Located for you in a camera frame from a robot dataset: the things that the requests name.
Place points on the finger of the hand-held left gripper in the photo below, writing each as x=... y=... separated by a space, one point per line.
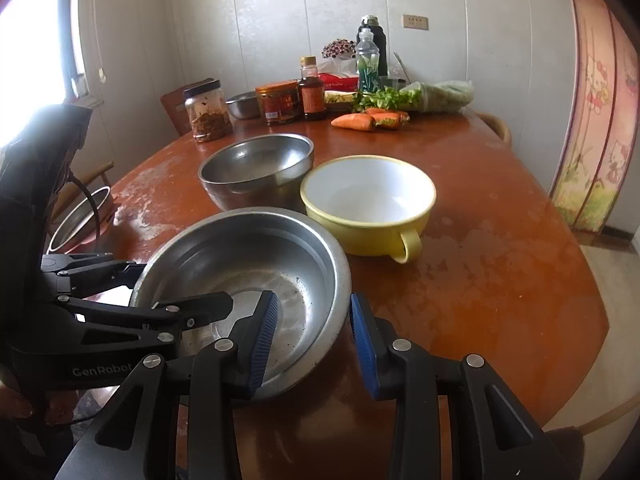
x=165 y=312
x=100 y=270

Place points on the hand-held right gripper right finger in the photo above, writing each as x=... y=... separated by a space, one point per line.
x=362 y=345

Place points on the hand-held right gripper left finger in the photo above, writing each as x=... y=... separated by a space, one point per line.
x=262 y=340

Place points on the shallow steel plate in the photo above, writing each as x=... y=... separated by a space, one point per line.
x=75 y=225

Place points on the large steel bowl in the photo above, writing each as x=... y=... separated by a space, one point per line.
x=240 y=260

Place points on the deep steel bowl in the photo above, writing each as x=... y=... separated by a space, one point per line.
x=255 y=160

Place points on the person's left hand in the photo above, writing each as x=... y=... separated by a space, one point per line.
x=15 y=404

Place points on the light wooden chair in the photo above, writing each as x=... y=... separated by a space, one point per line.
x=600 y=415
x=100 y=170
x=500 y=127

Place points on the window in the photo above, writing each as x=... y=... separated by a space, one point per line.
x=35 y=50

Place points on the brown wooden chair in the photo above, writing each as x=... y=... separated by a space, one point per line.
x=172 y=107

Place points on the clear jar black lid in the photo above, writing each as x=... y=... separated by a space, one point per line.
x=207 y=120

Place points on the small steel bowl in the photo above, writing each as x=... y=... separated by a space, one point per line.
x=242 y=105

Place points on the large carrot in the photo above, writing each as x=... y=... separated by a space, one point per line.
x=352 y=122

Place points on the medium carrot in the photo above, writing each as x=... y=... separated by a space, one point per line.
x=386 y=120

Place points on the red labelled jar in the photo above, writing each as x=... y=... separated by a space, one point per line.
x=277 y=105

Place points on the dark sauce bottle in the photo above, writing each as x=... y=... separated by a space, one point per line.
x=312 y=100

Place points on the leafy greens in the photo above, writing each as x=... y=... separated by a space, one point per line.
x=385 y=99

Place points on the pale yellow packet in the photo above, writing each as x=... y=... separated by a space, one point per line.
x=340 y=99

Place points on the small glass cup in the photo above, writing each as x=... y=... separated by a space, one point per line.
x=389 y=84

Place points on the bag of green vegetables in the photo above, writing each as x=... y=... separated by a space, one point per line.
x=445 y=94

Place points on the red tissue packet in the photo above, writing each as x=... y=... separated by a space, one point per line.
x=340 y=80

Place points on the clear plastic bottle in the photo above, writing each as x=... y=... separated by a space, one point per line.
x=367 y=70

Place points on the thin metal utensil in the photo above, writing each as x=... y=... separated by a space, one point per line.
x=401 y=66

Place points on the black thermos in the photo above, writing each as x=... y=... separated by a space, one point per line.
x=383 y=50

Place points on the flower bouquet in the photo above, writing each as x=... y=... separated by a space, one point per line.
x=339 y=48

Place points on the cartoon door curtain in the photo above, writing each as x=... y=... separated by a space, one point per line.
x=600 y=110

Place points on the beige wall socket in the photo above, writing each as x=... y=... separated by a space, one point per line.
x=416 y=21

